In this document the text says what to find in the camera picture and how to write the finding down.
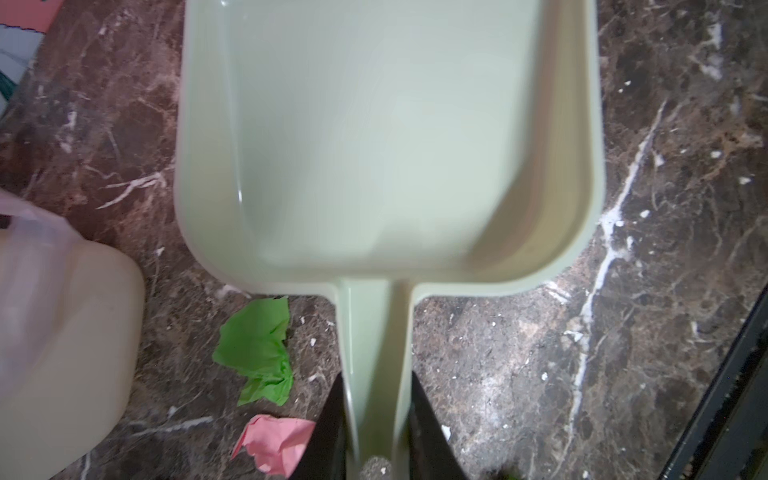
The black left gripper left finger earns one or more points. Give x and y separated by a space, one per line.
325 455

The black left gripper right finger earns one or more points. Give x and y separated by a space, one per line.
431 457

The cream plastic trash bin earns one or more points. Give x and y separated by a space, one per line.
71 319

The pale green dustpan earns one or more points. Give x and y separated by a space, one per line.
377 153

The pink paper scrap centre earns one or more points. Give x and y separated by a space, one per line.
275 444

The green paper scrap centre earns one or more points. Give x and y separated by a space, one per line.
252 343

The black front mounting rail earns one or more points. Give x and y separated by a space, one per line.
727 435

